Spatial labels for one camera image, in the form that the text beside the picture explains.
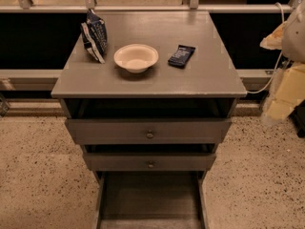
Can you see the middle grey drawer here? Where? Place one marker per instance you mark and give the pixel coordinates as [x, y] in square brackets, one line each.
[149, 162]

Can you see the grey drawer cabinet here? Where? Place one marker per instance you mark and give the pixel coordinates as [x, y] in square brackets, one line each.
[208, 87]

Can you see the white bowl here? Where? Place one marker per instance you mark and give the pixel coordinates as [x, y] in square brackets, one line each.
[136, 58]

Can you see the top grey drawer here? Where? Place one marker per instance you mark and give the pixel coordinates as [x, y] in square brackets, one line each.
[147, 131]

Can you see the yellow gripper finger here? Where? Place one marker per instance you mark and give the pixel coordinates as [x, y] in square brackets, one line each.
[286, 93]
[274, 40]

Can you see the bottom grey drawer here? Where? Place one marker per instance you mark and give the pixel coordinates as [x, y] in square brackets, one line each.
[150, 200]

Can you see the dark blue snack bar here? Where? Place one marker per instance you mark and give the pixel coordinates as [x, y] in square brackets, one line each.
[181, 57]

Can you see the grey drawer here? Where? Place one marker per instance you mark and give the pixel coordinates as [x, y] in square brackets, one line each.
[147, 131]
[149, 162]
[150, 200]

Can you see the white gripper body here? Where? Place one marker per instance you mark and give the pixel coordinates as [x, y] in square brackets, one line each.
[294, 40]

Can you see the blue chip bag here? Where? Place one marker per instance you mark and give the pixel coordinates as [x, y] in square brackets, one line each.
[94, 36]

